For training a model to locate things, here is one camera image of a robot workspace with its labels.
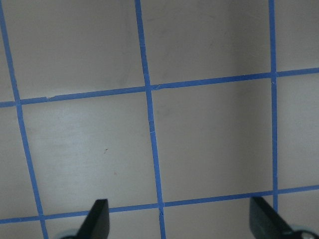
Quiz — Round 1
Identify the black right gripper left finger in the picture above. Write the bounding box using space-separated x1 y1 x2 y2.
75 199 110 239

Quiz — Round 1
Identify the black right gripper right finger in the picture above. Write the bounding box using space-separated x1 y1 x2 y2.
249 197 295 239

